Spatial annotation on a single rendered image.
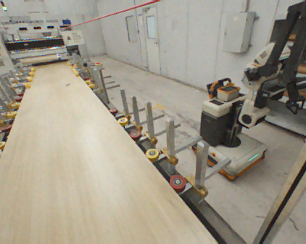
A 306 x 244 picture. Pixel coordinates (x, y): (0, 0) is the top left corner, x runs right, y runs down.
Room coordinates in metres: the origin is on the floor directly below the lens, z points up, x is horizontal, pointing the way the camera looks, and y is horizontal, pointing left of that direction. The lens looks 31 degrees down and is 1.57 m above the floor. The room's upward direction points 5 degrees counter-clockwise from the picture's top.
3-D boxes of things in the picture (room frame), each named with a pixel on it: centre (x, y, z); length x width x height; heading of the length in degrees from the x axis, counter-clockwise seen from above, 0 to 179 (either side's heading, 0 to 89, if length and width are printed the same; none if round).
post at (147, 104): (0.96, 0.06, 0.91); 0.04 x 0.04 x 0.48; 30
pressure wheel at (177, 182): (0.51, -0.07, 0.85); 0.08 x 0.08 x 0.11
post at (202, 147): (0.53, -0.19, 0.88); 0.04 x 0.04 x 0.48; 30
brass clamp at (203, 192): (0.55, -0.18, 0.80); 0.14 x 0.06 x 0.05; 30
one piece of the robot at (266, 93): (1.28, -1.00, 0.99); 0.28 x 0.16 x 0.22; 119
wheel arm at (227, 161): (0.61, -0.24, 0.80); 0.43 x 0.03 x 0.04; 120
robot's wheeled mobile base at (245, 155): (1.53, -0.86, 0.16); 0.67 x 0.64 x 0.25; 29
